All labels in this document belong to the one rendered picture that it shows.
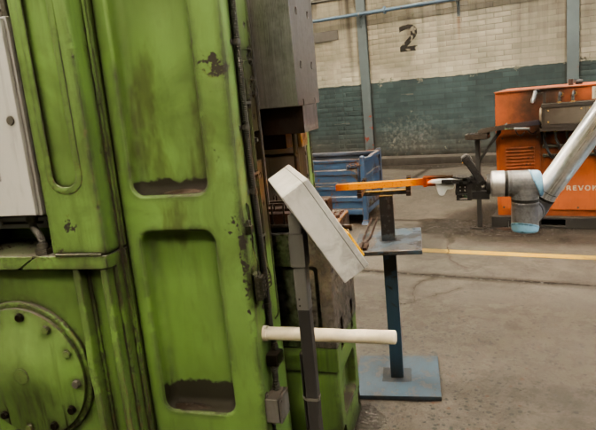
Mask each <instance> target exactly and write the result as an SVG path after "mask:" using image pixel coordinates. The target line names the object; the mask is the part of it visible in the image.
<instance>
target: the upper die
mask: <svg viewBox="0 0 596 430"><path fill-rule="evenodd" d="M260 114H261V122H262V131H263V136H272V135H285V134H296V133H305V132H308V131H311V130H313V129H318V110H317V103H315V104H310V105H305V106H292V107H282V108H271V109H262V110H260Z"/></svg>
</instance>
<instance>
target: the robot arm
mask: <svg viewBox="0 0 596 430"><path fill-rule="evenodd" d="M595 146H596V101H595V102H594V104H593V105H592V107H591V108H590V110H589V111H588V112H587V114H586V115H585V117H584V118H583V119H582V120H581V122H580V123H579V124H578V126H577V127H576V129H575V130H574V132H573V133H572V135H571V136H570V137H569V139H568V141H567V142H566V143H565V145H564V146H563V147H562V148H561V150H560V151H559V153H558V154H557V155H556V157H555V158H554V160H553V161H552V163H551V164H550V166H549V167H548V168H547V170H546V171H545V172H544V174H543V175H542V174H541V172H540V171H539V170H530V169H529V170H506V171H504V170H500V171H491V174H486V180H485V179H484V177H483V176H482V174H481V173H480V171H479V170H478V169H477V167H476V166H475V164H474V163H473V160H472V157H471V156H469V154H468V155H467V153H465V154H464V155H462V156H461V161H462V163H463V164H464V165H465V166H467V168H468V169H469V171H470V172H471V174H472V175H457V176H453V178H440V179H431V180H429V181H428V182H427V183H428V184H435V186H436V189H437V191H438V194H439V195H441V196H443V195H444V194H445V193H446V191H447V190H448V189H453V188H454V184H456V189H455V195H456V198H457V200H472V199H490V194H491V196H492V197H511V227H512V231H514V232H517V233H537V232H538V231H539V221H540V220H541V219H542V218H543V217H544V216H545V215H546V214H547V212H548V210H549V209H550V207H551V206H552V205H553V203H554V201H555V200H556V199H557V197H558V196H559V195H560V193H561V192H562V190H563V189H564V188H565V186H566V185H567V184H568V182H569V181H570V179H571V178H572V177H573V175H574V174H575V173H576V172H577V171H578V169H579V168H580V167H581V165H582V164H583V163H584V161H585V160H586V158H587V157H588V156H589V154H590V153H591V152H592V150H593V149H594V147H595ZM482 186H483V187H482ZM462 198H467V199H462Z"/></svg>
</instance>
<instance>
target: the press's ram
mask: <svg viewBox="0 0 596 430"><path fill-rule="evenodd" d="M248 4H249V13H250V21H251V30H252V38H253V46H254V55H255V71H256V80H257V89H258V97H259V105H260V110H262V109H271V108H282V107H292V106H305V105H310V104H315V103H319V95H318V75H317V64H316V54H315V44H314V33H313V23H312V12H311V1H310V0H248Z"/></svg>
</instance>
